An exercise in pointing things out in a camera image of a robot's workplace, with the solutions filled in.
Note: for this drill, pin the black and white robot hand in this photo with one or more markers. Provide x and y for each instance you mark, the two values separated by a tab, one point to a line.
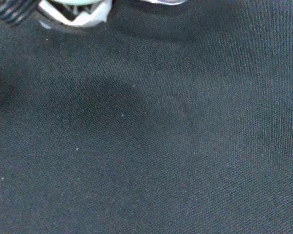
88	19

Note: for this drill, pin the black bench cloth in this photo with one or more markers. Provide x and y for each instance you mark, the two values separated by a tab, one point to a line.
146	136

